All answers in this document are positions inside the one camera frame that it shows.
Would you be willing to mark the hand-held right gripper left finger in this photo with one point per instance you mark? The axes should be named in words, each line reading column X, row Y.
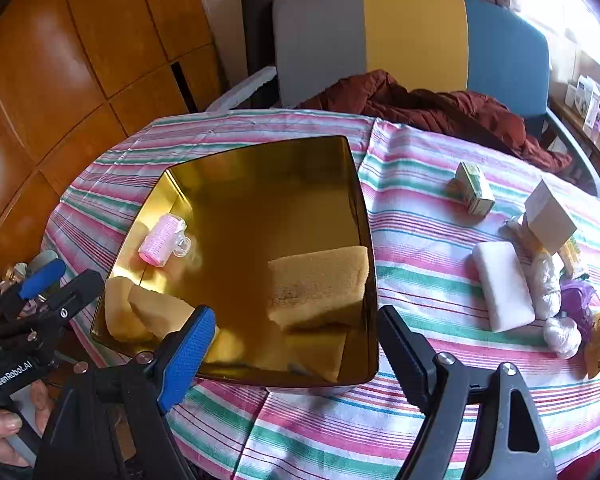
column 185, row 355

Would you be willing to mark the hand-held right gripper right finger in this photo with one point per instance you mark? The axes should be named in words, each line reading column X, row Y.
column 405, row 355

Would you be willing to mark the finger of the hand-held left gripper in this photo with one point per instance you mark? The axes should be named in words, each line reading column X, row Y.
column 77, row 292
column 42, row 277

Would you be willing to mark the white soap bar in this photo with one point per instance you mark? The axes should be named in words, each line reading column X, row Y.
column 502, row 285

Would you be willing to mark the large white plastic bag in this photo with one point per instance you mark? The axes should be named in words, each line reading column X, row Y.
column 545, row 280

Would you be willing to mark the gold metal tray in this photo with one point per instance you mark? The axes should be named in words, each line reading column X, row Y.
column 255, row 200

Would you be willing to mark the purple cloth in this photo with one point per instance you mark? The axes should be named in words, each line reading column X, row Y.
column 577, row 297

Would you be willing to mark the white paper card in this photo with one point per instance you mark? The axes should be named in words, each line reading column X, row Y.
column 550, row 215

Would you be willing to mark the person's left hand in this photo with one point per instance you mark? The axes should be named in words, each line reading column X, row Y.
column 0, row 425

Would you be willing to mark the yellow sponge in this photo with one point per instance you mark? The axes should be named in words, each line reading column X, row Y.
column 320, row 280
column 150, row 310

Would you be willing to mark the pink plastic packet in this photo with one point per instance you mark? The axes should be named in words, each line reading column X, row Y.
column 160, row 240

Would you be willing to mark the striped tablecloth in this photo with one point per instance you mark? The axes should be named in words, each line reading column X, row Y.
column 420, row 240

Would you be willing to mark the small white plastic bag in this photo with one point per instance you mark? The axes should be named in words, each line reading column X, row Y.
column 562, row 337

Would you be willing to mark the small green box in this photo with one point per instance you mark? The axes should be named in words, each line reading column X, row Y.
column 472, row 192

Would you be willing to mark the wooden wardrobe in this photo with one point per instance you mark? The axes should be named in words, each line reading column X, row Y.
column 80, row 60

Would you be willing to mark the maroon jacket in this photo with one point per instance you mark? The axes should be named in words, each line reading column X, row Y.
column 430, row 105

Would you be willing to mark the wooden shelf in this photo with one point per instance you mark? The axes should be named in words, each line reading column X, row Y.
column 585, row 137

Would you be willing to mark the white printed box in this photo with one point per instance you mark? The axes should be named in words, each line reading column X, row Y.
column 585, row 100

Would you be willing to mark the black rolled mat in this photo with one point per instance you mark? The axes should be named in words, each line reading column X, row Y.
column 255, row 25

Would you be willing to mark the grey yellow blue chair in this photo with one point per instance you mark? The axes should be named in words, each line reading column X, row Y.
column 410, row 30

